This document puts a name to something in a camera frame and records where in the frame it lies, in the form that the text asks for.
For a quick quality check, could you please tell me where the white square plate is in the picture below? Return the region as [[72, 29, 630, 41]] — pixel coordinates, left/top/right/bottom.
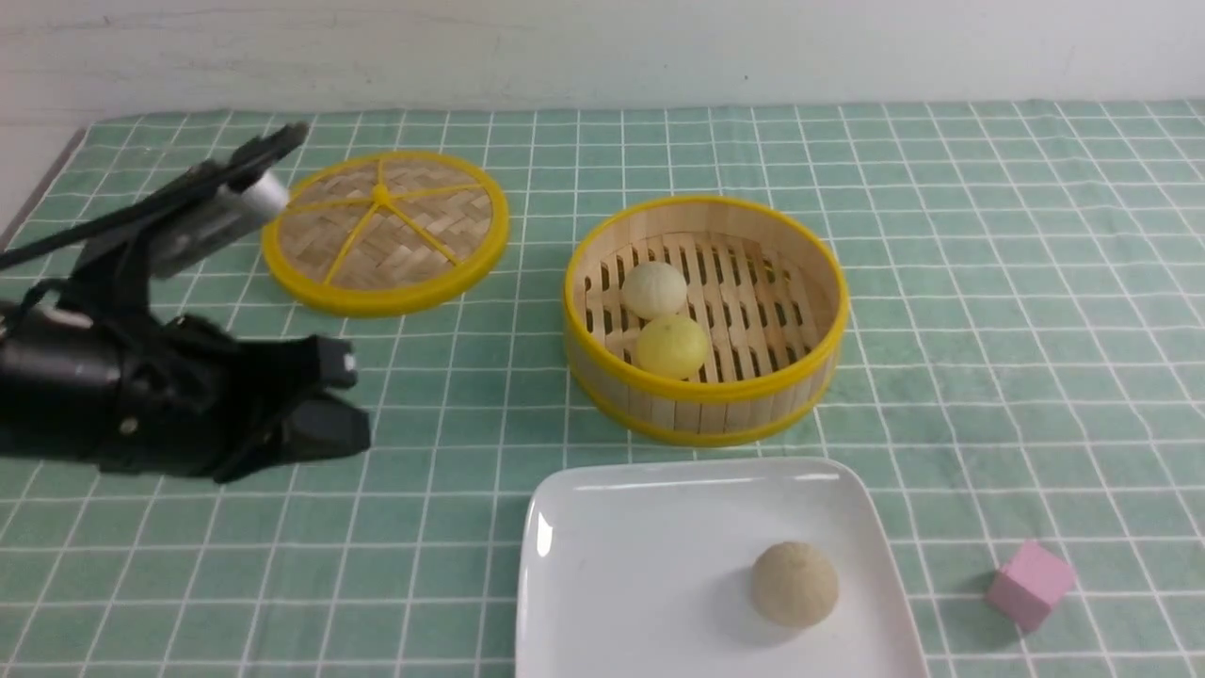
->
[[515, 458, 928, 677]]

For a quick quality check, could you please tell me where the green checkered tablecloth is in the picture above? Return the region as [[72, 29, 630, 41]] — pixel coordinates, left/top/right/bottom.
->
[[1, 102, 1204, 677]]

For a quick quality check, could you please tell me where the yellow bamboo steamer basket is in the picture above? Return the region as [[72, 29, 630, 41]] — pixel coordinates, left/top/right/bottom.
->
[[562, 196, 851, 447]]

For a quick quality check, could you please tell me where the yellow bamboo steamer lid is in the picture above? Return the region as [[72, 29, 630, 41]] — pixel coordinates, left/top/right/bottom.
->
[[260, 151, 510, 317]]

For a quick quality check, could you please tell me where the beige steamed bun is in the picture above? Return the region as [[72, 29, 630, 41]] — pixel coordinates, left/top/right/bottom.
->
[[750, 541, 840, 630]]

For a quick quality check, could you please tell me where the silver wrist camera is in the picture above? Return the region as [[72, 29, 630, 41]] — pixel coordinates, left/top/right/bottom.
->
[[149, 120, 308, 281]]

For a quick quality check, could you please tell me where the pink cube block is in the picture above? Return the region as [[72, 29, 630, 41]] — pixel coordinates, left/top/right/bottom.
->
[[984, 540, 1077, 633]]

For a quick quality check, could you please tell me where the white steamed bun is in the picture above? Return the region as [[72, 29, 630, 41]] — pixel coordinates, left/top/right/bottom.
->
[[621, 261, 688, 320]]

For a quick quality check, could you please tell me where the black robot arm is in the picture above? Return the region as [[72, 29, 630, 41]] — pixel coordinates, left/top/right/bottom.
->
[[1, 235, 374, 484]]

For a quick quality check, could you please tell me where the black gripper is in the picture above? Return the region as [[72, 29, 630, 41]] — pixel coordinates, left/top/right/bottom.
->
[[55, 234, 374, 484]]

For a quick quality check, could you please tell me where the yellow steamed bun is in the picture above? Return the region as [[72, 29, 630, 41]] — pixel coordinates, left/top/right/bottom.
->
[[633, 316, 712, 381]]

